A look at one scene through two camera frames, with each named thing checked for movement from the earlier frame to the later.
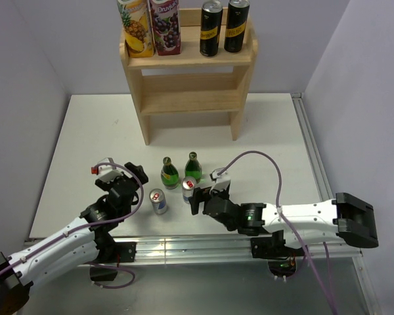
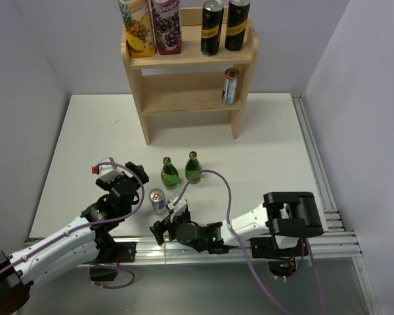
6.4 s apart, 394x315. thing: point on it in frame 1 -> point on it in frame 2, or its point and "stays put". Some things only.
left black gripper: x=138 y=170 stays put
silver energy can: x=188 y=184 -> x=230 y=86
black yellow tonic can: x=236 y=25 stays put
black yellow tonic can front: x=211 y=14 stays put
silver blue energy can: x=157 y=197 stays put
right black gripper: x=202 y=194 -> x=159 y=227
